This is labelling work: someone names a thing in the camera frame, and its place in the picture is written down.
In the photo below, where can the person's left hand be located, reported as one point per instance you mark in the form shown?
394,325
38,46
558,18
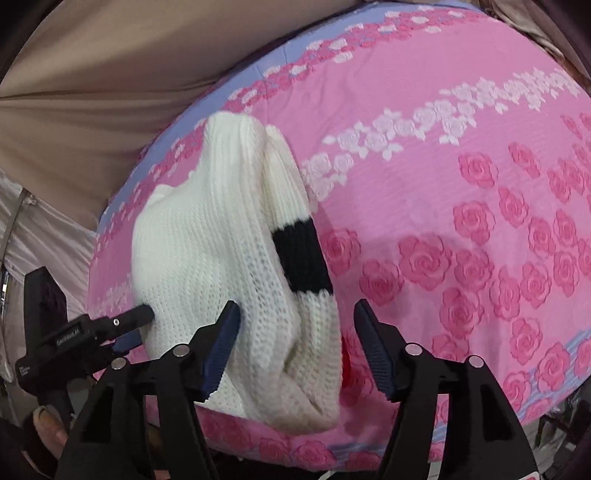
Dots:
48,429

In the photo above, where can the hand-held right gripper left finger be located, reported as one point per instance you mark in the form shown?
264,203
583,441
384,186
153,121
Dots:
221,353

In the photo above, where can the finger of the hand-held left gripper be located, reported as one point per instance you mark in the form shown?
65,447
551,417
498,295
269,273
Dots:
128,344
129,317

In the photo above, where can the white satin curtain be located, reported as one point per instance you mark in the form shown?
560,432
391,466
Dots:
41,230

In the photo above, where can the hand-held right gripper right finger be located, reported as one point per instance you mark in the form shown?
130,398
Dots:
374,353

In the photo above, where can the white red black knit sweater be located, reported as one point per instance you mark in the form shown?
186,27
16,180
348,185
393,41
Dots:
231,286

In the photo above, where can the pink floral bedsheet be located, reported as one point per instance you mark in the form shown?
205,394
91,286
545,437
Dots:
438,221

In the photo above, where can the beige backdrop cloth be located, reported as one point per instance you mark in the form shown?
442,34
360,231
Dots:
115,92

